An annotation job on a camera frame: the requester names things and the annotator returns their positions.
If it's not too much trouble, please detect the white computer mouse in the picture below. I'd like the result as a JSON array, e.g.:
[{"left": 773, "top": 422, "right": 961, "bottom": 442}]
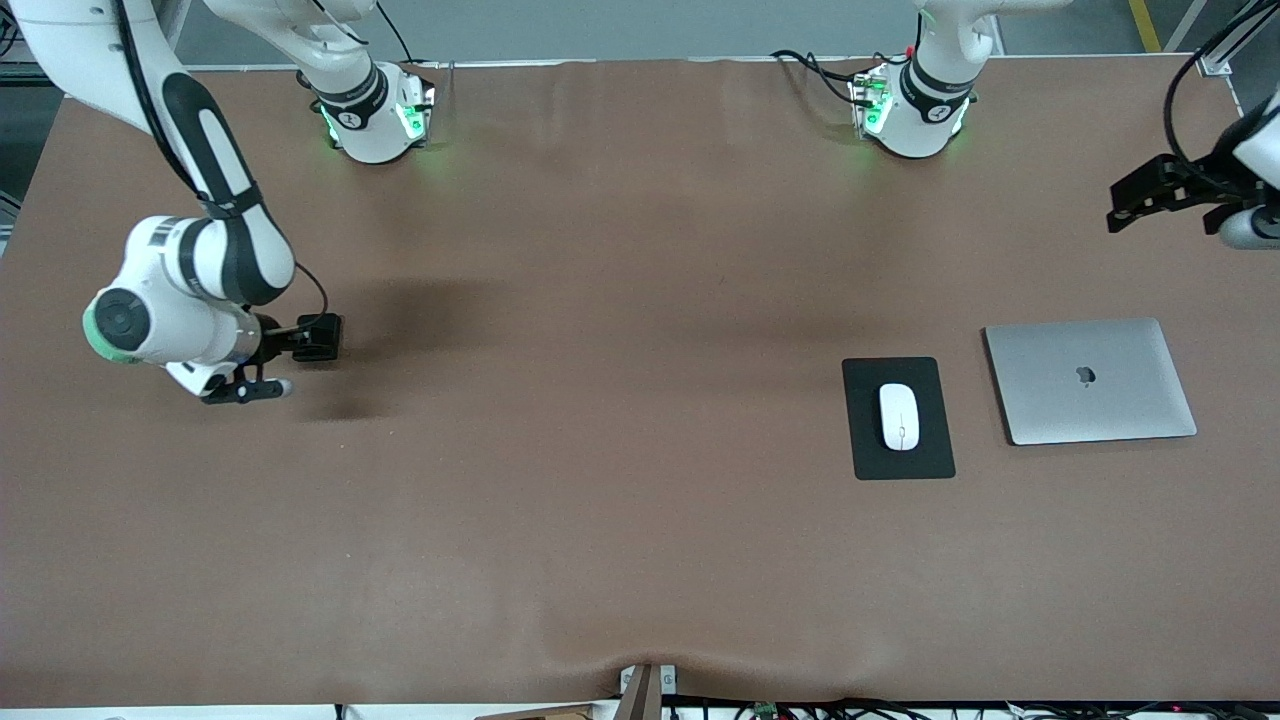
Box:
[{"left": 879, "top": 383, "right": 920, "bottom": 452}]

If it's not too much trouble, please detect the black mouse pad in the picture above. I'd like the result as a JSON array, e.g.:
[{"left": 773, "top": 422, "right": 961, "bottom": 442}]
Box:
[{"left": 842, "top": 357, "right": 957, "bottom": 481}]

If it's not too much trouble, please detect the silver laptop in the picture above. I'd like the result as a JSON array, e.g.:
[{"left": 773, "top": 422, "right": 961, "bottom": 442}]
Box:
[{"left": 983, "top": 318, "right": 1198, "bottom": 447}]

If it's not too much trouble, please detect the green dinosaur plush toy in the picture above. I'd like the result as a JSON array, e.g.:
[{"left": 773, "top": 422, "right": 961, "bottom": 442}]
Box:
[{"left": 82, "top": 300, "right": 141, "bottom": 367}]

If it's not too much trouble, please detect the brown table cover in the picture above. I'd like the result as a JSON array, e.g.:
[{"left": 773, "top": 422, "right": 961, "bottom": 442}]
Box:
[{"left": 0, "top": 55, "right": 1280, "bottom": 706}]

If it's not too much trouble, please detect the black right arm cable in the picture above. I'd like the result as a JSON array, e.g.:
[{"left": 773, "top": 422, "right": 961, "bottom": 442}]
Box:
[{"left": 112, "top": 0, "right": 331, "bottom": 319}]

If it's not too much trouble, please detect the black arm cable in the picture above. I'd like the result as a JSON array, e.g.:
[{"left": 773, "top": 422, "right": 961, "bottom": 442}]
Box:
[
  {"left": 1164, "top": 30, "right": 1280, "bottom": 176},
  {"left": 112, "top": 0, "right": 331, "bottom": 319}
]

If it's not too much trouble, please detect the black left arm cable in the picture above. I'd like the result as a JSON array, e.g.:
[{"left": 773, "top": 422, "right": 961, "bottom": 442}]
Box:
[{"left": 1164, "top": 30, "right": 1280, "bottom": 176}]

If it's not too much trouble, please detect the aluminium frame profile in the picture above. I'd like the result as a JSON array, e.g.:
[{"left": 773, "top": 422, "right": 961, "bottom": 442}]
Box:
[{"left": 1195, "top": 0, "right": 1280, "bottom": 76}]

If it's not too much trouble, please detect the black base cable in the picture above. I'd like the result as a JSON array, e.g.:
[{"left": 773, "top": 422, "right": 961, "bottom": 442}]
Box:
[{"left": 770, "top": 48, "right": 881, "bottom": 106}]

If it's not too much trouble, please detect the brown post with metal bracket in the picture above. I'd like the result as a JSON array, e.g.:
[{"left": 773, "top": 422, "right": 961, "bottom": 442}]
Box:
[{"left": 618, "top": 662, "right": 677, "bottom": 720}]

